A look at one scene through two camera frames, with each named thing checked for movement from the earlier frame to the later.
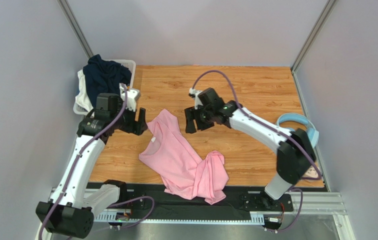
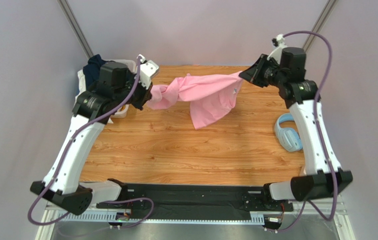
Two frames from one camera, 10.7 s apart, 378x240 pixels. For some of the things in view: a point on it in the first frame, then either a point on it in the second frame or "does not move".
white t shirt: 83,97 does not move
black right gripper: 196,116 -> 257,71
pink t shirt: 181,166 -> 212,96
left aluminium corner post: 72,19 does not move
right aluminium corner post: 329,4 does not move
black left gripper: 136,127 -> 146,96
